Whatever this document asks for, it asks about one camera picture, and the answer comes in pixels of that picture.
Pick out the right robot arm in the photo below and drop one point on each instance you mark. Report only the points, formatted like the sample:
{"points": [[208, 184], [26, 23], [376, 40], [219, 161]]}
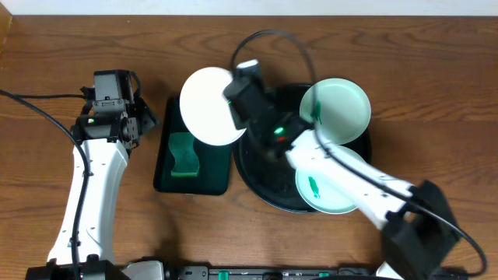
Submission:
{"points": [[418, 228]]}

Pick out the black rectangular tray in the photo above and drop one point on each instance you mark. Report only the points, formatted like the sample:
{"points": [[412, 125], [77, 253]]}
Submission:
{"points": [[215, 161]]}

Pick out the round black tray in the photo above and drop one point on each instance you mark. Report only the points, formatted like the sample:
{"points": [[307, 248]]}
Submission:
{"points": [[274, 182]]}

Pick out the mint green plate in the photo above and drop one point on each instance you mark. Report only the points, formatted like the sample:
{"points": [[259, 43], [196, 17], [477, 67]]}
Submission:
{"points": [[321, 194], [340, 107]]}

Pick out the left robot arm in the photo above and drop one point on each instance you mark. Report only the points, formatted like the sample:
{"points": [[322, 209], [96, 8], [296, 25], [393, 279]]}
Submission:
{"points": [[84, 247]]}

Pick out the white plate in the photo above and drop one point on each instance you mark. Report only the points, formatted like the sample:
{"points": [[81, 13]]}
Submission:
{"points": [[204, 109]]}

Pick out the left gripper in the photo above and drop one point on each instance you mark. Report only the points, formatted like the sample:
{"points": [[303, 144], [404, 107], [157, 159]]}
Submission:
{"points": [[145, 117]]}

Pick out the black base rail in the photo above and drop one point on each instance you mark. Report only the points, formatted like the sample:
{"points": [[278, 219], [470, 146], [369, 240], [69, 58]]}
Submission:
{"points": [[295, 273]]}

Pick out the green scrub sponge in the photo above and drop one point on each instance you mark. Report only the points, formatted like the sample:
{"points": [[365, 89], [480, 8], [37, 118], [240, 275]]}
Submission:
{"points": [[186, 162]]}

